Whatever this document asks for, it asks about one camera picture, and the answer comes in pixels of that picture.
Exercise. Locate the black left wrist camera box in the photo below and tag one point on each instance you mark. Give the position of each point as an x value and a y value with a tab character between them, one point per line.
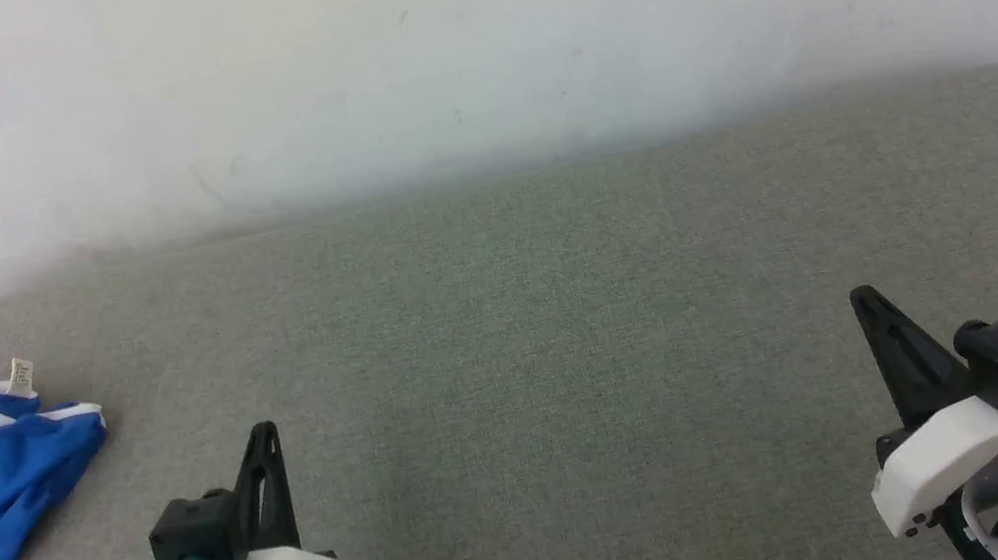
196	528

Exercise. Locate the grey fabric sofa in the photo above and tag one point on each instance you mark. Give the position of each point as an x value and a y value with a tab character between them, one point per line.
524	367

